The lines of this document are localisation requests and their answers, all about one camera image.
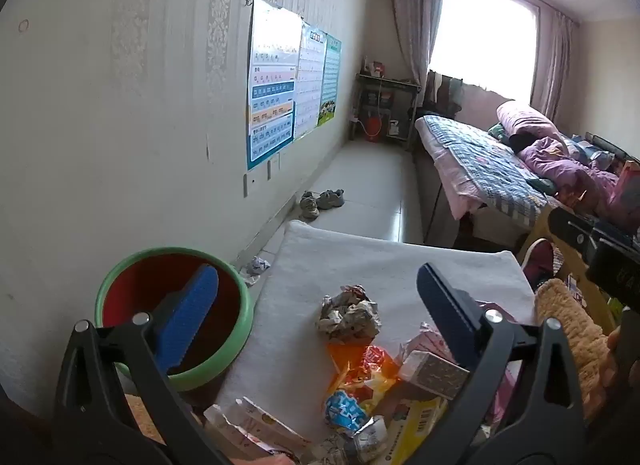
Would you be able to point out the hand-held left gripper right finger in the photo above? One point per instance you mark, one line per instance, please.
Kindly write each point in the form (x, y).
(445, 307)

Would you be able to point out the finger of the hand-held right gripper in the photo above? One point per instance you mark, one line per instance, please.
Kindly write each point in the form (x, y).
(570, 227)

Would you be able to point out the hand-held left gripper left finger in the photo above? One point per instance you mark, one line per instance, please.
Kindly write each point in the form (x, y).
(192, 315)

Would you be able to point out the red bin with green rim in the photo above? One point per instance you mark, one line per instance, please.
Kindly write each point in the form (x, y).
(145, 277)

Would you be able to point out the white and blue milk carton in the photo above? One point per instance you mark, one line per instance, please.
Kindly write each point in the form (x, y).
(430, 372)

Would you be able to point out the yellow snack wrapper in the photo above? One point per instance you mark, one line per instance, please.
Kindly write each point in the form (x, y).
(415, 425)

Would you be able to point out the maroon slipper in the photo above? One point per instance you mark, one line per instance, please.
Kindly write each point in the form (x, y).
(537, 265)

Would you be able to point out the purple jacket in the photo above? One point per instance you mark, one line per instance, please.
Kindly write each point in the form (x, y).
(565, 170)

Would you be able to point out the orange plush blanket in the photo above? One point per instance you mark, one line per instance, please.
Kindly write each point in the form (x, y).
(570, 325)

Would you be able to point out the crumpled printed paper ball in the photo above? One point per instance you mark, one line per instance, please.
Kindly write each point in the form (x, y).
(350, 317)

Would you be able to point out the orange snack wrapper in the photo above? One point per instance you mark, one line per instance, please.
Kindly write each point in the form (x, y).
(360, 370)

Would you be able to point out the white towel mat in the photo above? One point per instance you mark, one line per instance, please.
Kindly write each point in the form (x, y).
(350, 260)

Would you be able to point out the pink pillow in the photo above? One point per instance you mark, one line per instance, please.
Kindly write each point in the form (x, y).
(525, 120)

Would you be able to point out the bed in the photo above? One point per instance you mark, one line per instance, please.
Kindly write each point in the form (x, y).
(450, 180)

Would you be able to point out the pink and white carton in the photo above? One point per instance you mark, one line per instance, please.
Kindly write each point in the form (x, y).
(265, 425)

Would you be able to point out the blue and white wrapper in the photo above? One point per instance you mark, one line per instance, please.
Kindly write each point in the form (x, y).
(345, 412)

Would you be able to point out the pale purple curtain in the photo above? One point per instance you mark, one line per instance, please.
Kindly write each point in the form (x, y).
(550, 65)
(415, 20)

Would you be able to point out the dark hanging clothes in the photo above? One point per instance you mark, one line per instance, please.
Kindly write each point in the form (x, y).
(460, 95)

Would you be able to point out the red bucket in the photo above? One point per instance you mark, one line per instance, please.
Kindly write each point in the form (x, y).
(372, 129)

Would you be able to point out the bright window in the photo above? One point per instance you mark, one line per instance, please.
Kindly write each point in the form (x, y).
(485, 35)

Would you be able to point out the metal shelf table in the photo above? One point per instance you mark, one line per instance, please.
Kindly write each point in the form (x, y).
(387, 90)

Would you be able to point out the boxes on shelf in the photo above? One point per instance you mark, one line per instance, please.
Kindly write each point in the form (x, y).
(375, 67)

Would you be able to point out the light wooden frame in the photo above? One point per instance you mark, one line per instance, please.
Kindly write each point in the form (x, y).
(575, 265)

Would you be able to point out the white wall socket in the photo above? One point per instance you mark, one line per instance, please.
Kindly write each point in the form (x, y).
(272, 167)
(245, 185)

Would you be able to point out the green chart wall poster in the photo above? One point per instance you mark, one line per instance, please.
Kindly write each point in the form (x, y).
(330, 80)

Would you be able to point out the white chart wall poster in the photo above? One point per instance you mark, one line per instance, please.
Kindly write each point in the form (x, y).
(310, 80)

